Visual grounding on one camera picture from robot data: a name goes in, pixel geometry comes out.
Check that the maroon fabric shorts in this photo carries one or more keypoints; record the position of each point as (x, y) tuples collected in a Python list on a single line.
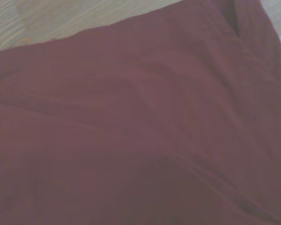
[(140, 131)]

